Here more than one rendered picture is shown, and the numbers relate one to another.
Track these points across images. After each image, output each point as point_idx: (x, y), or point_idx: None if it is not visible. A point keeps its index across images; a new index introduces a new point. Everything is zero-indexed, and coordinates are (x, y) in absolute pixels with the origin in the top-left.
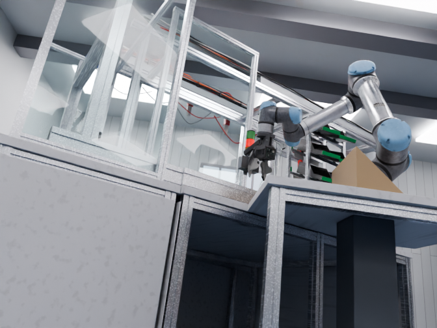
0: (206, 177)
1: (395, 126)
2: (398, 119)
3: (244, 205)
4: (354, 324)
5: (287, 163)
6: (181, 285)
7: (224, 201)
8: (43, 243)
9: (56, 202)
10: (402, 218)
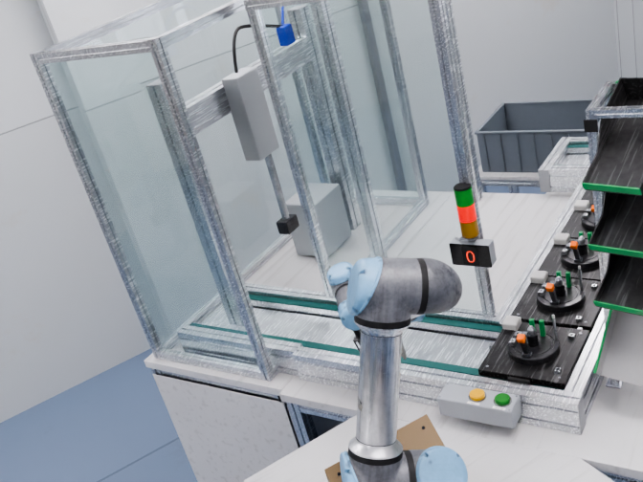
0: (321, 362)
1: (343, 475)
2: (343, 466)
3: (356, 413)
4: None
5: None
6: None
7: (329, 408)
8: (211, 432)
9: (201, 405)
10: None
